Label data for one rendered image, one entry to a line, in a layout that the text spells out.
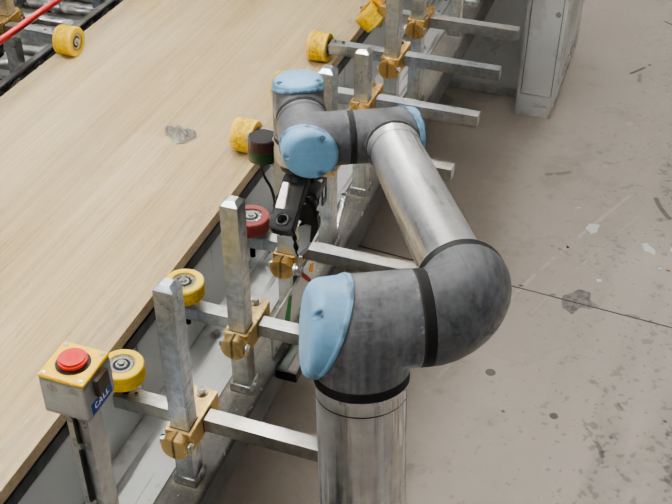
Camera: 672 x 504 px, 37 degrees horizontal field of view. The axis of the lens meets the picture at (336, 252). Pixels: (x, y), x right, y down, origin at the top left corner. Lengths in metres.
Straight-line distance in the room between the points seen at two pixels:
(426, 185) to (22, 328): 0.89
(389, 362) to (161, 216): 1.14
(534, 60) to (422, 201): 2.99
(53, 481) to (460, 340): 0.96
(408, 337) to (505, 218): 2.68
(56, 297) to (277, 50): 1.14
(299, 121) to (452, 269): 0.56
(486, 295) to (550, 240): 2.54
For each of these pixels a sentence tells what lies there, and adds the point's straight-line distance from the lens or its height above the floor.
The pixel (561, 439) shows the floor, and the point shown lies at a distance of 2.99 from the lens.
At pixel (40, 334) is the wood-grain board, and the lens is 1.96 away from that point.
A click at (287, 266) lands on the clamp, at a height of 0.86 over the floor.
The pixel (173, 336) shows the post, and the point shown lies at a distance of 1.65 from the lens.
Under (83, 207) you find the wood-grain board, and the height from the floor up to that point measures 0.90.
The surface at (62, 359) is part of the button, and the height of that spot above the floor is 1.23.
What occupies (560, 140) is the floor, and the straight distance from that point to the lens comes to 4.30.
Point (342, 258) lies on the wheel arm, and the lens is 2.13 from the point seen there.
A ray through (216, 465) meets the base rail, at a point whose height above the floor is 0.70.
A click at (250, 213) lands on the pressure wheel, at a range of 2.18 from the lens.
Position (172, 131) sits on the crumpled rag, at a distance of 2.50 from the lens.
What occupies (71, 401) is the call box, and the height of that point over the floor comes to 1.19.
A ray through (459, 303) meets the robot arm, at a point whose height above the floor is 1.43.
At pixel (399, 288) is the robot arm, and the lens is 1.14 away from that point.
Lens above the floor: 2.16
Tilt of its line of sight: 37 degrees down
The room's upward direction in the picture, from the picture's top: straight up
